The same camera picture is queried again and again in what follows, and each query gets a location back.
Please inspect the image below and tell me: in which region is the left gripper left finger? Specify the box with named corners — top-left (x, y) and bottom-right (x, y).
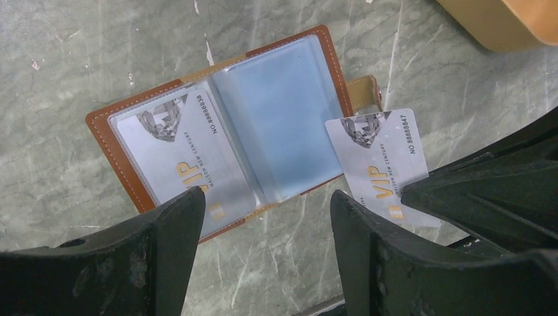
top-left (1, 187), bottom-right (206, 315)

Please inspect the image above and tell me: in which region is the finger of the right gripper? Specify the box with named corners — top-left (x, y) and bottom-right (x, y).
top-left (401, 109), bottom-right (557, 253)

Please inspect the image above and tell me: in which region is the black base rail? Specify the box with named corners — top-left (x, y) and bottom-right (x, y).
top-left (297, 236), bottom-right (511, 315)

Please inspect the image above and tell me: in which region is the yellow oval tray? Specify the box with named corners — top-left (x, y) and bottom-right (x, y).
top-left (438, 0), bottom-right (557, 53)

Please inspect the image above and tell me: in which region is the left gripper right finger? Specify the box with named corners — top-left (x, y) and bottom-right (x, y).
top-left (330, 190), bottom-right (557, 315)

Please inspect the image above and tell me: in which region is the silver VIP credit card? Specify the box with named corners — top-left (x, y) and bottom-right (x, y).
top-left (109, 87), bottom-right (258, 238)

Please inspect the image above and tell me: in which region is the brown leather card holder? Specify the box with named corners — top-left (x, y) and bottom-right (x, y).
top-left (86, 25), bottom-right (382, 241)

